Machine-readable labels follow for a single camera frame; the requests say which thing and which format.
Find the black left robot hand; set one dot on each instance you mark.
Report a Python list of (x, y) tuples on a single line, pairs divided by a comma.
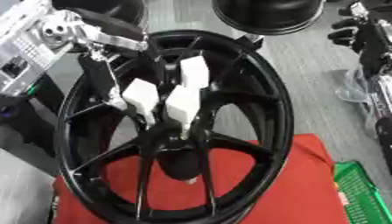
[(115, 24)]

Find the white pin with flat head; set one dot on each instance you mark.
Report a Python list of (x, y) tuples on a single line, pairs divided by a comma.
[(139, 94), (182, 106), (191, 180)]

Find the black spoked wheel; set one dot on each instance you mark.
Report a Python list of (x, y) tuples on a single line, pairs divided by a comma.
[(278, 116)]

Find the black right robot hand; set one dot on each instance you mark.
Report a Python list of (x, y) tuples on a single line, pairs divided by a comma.
[(375, 43)]

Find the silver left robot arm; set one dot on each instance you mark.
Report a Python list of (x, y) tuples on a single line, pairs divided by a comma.
[(30, 43)]

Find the green plastic crate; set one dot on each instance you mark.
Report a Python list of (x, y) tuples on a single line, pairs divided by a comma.
[(362, 195)]

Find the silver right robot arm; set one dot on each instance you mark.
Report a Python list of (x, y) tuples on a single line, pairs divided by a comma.
[(380, 96)]

